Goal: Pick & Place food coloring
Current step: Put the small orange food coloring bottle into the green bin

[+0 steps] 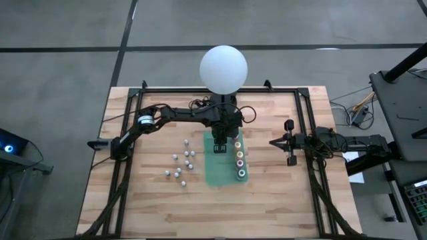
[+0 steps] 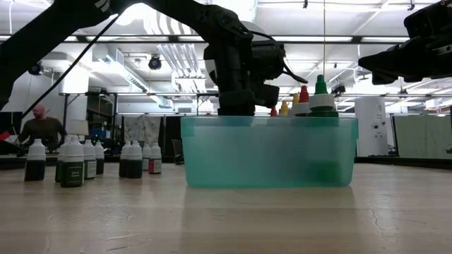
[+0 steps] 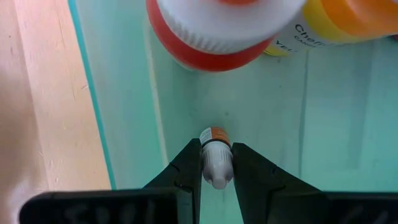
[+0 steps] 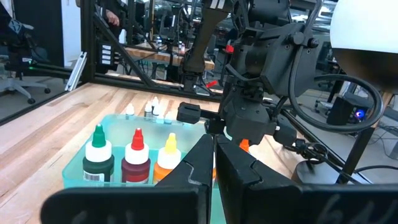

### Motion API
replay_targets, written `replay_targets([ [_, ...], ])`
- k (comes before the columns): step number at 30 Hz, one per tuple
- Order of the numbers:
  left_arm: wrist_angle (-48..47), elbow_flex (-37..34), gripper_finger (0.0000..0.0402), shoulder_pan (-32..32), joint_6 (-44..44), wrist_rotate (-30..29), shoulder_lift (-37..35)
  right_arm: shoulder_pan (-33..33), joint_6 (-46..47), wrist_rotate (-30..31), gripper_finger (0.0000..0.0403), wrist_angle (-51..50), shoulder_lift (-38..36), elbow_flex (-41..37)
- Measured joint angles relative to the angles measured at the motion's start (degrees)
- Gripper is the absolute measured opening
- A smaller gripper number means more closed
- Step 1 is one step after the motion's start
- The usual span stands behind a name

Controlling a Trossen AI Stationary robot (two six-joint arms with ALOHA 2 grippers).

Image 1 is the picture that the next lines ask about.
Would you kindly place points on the white paper sheet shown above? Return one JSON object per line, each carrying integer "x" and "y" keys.
{"x": 353, "y": 170}

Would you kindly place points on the black round post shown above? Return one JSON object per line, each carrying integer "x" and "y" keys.
{"x": 407, "y": 63}

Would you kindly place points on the black metal stand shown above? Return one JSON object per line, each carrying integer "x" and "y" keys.
{"x": 30, "y": 165}

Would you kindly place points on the large green food coloring bottle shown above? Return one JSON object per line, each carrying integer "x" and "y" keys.
{"x": 241, "y": 173}

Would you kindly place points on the large red food coloring bottle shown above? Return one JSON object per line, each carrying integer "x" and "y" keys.
{"x": 239, "y": 163}

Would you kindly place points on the black computer with blue light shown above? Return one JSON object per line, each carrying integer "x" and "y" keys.
{"x": 10, "y": 143}

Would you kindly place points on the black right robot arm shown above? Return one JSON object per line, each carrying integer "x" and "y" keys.
{"x": 360, "y": 143}

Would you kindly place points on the black desk support beam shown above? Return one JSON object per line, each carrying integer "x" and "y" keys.
{"x": 367, "y": 165}

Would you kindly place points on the green cutting mat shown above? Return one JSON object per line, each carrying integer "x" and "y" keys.
{"x": 220, "y": 173}

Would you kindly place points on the white globe table lamp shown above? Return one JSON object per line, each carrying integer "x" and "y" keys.
{"x": 223, "y": 70}

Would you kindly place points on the dark grey desk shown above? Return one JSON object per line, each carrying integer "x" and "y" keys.
{"x": 400, "y": 110}

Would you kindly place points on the black hex key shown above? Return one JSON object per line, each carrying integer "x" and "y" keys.
{"x": 407, "y": 118}

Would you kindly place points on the large yellow food coloring bottle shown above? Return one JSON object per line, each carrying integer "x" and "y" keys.
{"x": 237, "y": 145}
{"x": 239, "y": 154}

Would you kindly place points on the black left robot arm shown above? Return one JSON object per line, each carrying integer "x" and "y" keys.
{"x": 187, "y": 115}

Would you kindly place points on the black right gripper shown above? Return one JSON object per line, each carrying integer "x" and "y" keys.
{"x": 290, "y": 143}

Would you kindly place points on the backlit computer keyboard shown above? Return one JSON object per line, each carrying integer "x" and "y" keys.
{"x": 418, "y": 200}

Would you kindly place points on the black computer mouse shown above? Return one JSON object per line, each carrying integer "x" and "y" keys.
{"x": 390, "y": 219}

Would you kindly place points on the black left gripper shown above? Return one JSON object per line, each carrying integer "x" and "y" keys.
{"x": 227, "y": 123}

